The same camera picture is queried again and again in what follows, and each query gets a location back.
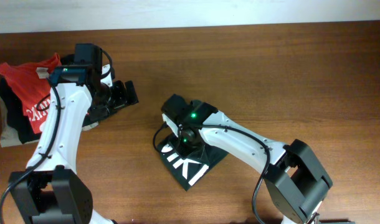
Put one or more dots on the beige folded t-shirt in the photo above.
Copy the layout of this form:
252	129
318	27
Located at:
16	126

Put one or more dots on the black folded t-shirt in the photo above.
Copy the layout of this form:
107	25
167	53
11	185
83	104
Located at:
25	99

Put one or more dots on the dark green t-shirt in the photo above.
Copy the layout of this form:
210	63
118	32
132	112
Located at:
188	171

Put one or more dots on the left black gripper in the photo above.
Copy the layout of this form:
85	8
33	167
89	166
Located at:
122	96

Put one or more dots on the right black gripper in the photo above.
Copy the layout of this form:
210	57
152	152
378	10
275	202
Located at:
176	106

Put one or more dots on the red folded t-shirt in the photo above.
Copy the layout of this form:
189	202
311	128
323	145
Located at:
32	90

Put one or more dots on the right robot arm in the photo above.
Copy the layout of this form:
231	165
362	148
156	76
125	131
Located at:
202	136

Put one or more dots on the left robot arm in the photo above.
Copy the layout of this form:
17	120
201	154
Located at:
49	189

